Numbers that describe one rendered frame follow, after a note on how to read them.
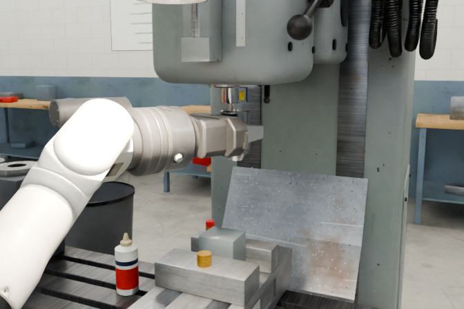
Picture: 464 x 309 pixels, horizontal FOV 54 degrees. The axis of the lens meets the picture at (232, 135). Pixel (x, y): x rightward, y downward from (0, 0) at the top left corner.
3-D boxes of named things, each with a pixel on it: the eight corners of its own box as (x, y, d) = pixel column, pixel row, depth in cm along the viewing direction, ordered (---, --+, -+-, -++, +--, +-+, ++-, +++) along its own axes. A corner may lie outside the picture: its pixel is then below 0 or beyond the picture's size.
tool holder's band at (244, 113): (255, 116, 68) (256, 110, 68) (226, 118, 66) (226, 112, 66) (243, 114, 72) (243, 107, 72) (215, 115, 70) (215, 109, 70)
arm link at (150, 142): (179, 149, 55) (90, 160, 47) (145, 192, 62) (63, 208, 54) (145, 77, 59) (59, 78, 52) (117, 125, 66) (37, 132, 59)
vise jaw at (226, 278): (244, 307, 63) (244, 280, 62) (154, 285, 69) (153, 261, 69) (259, 288, 68) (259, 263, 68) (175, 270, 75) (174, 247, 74)
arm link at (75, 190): (144, 117, 53) (88, 198, 43) (119, 158, 59) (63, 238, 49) (97, 86, 52) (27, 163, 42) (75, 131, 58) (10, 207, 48)
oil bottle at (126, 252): (130, 298, 79) (128, 238, 78) (111, 293, 81) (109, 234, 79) (143, 287, 83) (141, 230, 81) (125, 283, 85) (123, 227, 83)
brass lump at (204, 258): (207, 269, 66) (207, 257, 66) (194, 266, 67) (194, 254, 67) (214, 263, 68) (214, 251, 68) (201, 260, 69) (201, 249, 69)
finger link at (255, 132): (259, 141, 70) (229, 145, 66) (259, 121, 69) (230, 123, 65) (267, 143, 69) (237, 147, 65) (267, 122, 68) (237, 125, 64)
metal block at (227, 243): (233, 278, 70) (233, 241, 69) (198, 271, 73) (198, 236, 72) (245, 265, 75) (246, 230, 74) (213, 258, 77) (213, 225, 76)
